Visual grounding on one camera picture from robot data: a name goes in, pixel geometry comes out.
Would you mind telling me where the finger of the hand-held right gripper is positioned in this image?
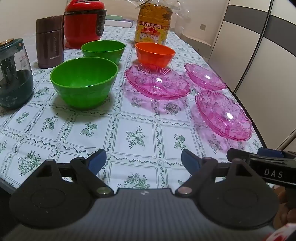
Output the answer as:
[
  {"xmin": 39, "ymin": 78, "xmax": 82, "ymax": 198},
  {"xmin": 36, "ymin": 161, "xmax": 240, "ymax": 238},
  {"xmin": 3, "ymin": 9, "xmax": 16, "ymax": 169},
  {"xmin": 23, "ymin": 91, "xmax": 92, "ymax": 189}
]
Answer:
[
  {"xmin": 227, "ymin": 148, "xmax": 252, "ymax": 163},
  {"xmin": 257, "ymin": 148, "xmax": 296, "ymax": 159}
]

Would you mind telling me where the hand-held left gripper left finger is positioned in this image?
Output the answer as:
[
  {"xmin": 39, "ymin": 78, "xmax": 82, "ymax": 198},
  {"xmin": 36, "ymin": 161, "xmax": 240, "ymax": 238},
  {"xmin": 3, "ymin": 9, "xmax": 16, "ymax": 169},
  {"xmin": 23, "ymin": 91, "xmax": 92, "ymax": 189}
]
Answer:
[{"xmin": 30, "ymin": 149, "xmax": 114, "ymax": 197}]

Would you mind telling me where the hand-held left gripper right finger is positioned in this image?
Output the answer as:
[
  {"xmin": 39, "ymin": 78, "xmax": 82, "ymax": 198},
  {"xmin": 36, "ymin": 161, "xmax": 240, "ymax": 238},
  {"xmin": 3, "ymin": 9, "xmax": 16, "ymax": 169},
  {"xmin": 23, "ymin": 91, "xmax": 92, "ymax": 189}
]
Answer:
[{"xmin": 175, "ymin": 149, "xmax": 257, "ymax": 197}]

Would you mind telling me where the green plastic bowl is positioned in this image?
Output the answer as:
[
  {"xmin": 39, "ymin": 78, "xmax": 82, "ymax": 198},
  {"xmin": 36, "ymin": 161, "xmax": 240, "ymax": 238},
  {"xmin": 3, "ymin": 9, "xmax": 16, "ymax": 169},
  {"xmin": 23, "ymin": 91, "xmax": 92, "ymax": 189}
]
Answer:
[
  {"xmin": 50, "ymin": 57, "xmax": 119, "ymax": 110},
  {"xmin": 81, "ymin": 40, "xmax": 126, "ymax": 65}
]

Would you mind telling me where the orange plastic bowl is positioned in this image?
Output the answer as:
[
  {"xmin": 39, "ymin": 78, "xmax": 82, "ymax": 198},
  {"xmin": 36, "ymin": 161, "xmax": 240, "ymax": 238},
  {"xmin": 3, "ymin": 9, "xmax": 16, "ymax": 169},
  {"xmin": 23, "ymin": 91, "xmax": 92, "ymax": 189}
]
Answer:
[{"xmin": 135, "ymin": 42, "xmax": 176, "ymax": 66}]

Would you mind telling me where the person's right hand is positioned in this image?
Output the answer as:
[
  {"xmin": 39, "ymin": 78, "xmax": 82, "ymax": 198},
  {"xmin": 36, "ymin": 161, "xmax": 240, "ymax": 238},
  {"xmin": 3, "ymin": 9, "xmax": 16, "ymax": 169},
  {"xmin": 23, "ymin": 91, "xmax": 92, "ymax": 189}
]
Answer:
[{"xmin": 274, "ymin": 186, "xmax": 296, "ymax": 229}]

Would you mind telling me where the green floral tablecloth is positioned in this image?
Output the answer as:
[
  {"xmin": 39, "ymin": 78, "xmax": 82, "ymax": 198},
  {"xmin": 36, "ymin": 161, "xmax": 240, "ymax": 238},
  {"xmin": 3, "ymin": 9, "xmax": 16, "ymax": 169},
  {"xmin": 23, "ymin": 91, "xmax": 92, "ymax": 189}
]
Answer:
[{"xmin": 0, "ymin": 25, "xmax": 269, "ymax": 193}]

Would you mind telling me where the large pink transparent plate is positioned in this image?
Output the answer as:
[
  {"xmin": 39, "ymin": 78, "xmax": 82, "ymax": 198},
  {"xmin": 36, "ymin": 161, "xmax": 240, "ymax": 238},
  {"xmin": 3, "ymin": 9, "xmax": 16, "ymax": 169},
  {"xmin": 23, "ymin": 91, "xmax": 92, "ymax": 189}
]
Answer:
[{"xmin": 124, "ymin": 64, "xmax": 191, "ymax": 100}]

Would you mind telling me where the grey and white wardrobe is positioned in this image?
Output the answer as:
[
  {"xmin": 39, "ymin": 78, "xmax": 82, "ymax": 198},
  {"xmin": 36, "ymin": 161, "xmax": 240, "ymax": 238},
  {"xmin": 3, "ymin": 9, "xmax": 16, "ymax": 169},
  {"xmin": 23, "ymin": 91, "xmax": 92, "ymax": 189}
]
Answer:
[{"xmin": 207, "ymin": 0, "xmax": 296, "ymax": 151}]

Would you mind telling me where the dark green glass jar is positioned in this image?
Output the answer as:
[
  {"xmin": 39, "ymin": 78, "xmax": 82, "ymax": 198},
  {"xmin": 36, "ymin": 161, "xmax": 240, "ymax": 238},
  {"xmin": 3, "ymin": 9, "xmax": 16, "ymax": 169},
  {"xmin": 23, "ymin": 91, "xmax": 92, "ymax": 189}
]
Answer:
[{"xmin": 0, "ymin": 38, "xmax": 34, "ymax": 110}]

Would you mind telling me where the white low cabinet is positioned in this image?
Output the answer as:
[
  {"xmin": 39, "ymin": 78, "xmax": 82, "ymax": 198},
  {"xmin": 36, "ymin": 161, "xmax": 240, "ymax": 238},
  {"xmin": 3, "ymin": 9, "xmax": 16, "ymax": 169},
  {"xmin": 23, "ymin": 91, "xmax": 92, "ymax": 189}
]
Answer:
[{"xmin": 181, "ymin": 30, "xmax": 213, "ymax": 59}]

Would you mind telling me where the brown thermos flask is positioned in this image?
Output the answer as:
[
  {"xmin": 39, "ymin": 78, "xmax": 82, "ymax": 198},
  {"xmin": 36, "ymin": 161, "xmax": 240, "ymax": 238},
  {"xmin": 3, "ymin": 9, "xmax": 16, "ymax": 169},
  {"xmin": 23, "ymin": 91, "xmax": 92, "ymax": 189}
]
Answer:
[{"xmin": 35, "ymin": 15, "xmax": 65, "ymax": 69}]

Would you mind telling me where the red rice cooker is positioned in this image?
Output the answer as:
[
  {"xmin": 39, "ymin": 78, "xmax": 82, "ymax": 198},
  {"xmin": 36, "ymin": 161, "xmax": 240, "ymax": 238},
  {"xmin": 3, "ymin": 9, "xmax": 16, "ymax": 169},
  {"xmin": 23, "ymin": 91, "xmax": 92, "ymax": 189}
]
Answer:
[{"xmin": 63, "ymin": 0, "xmax": 107, "ymax": 49}]

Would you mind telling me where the white flat box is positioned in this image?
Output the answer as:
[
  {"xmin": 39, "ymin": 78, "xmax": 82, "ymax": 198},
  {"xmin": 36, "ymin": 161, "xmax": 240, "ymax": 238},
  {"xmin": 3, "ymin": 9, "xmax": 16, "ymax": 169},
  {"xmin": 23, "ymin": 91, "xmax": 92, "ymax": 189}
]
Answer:
[{"xmin": 105, "ymin": 20, "xmax": 133, "ymax": 28}]

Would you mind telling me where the large cooking oil bottle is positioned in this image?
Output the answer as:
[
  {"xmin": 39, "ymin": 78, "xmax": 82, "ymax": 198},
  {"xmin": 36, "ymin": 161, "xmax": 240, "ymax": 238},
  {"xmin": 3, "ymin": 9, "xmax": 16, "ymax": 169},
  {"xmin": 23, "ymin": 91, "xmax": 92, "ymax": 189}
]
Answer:
[{"xmin": 134, "ymin": 0, "xmax": 173, "ymax": 47}]

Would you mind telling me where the clear plastic bag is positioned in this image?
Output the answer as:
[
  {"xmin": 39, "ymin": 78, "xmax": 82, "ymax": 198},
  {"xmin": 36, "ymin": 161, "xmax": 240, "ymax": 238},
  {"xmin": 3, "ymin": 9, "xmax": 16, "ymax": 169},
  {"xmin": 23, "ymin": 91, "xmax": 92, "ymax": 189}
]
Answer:
[{"xmin": 127, "ymin": 0, "xmax": 193, "ymax": 36}]

